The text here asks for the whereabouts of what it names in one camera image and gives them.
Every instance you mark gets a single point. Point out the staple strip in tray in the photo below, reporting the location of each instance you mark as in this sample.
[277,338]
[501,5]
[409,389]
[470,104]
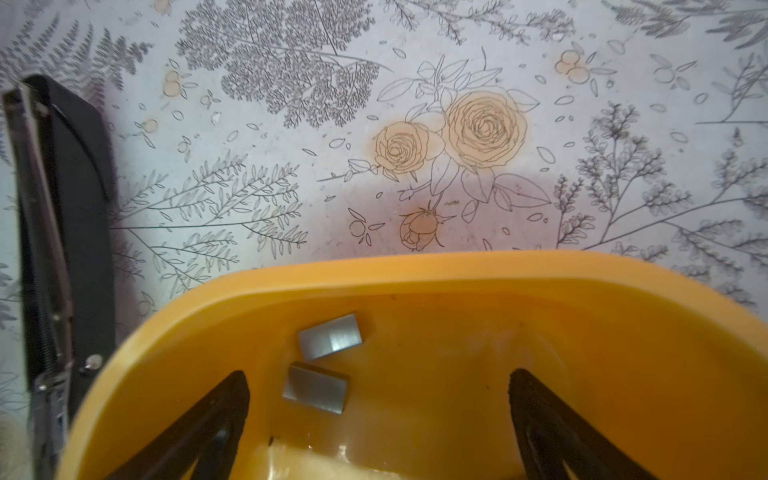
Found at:
[316,387]
[330,337]

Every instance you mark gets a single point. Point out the yellow plastic tray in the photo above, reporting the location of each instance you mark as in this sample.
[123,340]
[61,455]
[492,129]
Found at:
[672,372]

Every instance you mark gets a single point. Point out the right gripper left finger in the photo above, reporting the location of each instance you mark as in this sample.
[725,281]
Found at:
[203,442]

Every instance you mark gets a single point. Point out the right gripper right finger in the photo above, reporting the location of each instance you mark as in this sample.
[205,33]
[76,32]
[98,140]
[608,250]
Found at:
[555,442]

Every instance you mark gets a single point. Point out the black stapler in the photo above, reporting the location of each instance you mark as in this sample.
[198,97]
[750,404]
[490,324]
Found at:
[65,186]

